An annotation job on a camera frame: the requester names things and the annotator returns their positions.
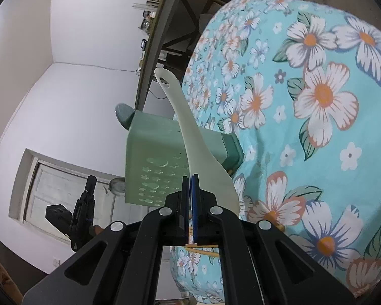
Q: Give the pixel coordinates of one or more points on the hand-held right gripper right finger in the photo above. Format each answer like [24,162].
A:
[195,209]

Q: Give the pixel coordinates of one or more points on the metal spoon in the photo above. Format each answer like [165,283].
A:
[123,116]

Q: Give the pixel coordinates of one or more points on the grey wooden table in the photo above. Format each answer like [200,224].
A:
[152,54]

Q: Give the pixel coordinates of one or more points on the bundle of wooden chopsticks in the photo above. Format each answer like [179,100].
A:
[206,252]

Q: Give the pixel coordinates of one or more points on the blue floral blanket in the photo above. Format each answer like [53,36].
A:
[289,133]

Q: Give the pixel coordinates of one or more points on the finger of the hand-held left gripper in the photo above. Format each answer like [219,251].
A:
[89,193]

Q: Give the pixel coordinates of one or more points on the white rice paddle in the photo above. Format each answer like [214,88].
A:
[193,146]

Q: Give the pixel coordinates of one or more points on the white door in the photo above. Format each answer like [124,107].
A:
[50,190]

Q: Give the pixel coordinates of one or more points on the green plastic utensil holder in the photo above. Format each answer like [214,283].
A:
[152,152]

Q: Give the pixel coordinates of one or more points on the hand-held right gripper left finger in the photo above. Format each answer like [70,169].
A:
[185,209]

